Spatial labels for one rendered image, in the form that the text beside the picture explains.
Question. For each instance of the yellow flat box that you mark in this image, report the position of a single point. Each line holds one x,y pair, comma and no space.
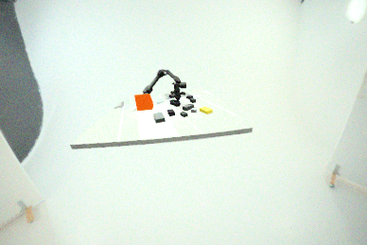
206,110

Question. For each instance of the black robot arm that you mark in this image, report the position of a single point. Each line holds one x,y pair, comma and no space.
177,84

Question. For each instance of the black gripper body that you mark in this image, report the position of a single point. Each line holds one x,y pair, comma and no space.
177,93

